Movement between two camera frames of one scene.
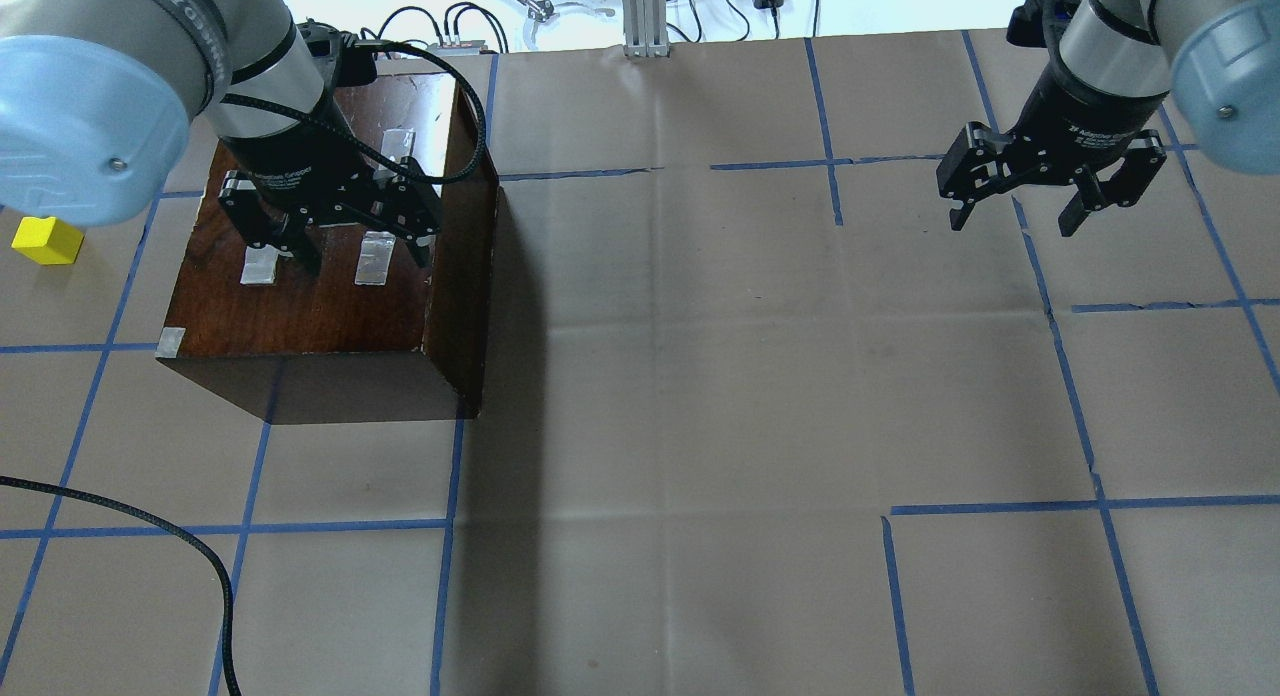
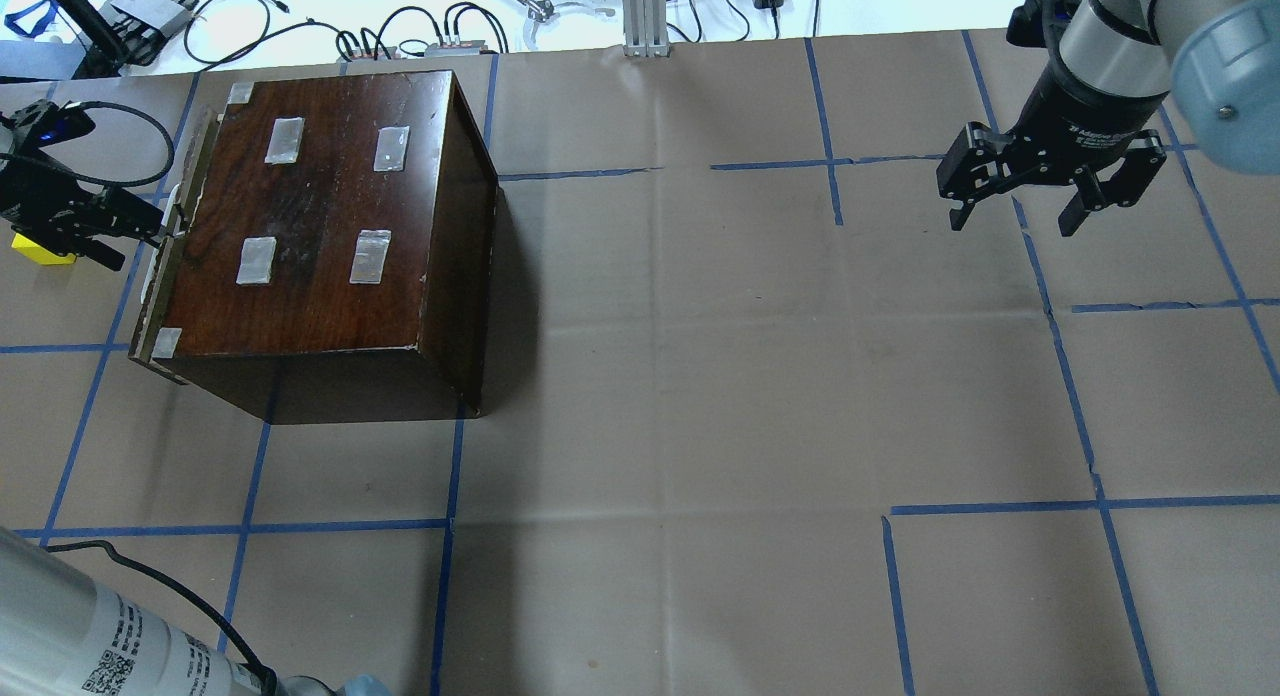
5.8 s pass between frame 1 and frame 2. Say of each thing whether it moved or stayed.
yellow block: stayed
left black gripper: moved
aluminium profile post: stayed
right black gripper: stayed
